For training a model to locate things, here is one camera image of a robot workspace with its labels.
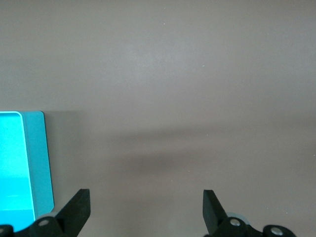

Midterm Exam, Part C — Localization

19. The turquoise plastic bin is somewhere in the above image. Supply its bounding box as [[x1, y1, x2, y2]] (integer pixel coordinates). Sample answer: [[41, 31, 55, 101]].
[[0, 111, 55, 233]]

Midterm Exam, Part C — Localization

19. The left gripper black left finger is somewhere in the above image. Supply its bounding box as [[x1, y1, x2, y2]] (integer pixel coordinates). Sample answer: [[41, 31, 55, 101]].
[[14, 189, 91, 237]]

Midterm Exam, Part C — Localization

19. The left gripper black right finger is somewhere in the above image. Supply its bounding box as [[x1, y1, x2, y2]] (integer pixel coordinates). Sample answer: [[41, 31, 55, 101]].
[[202, 189, 265, 237]]

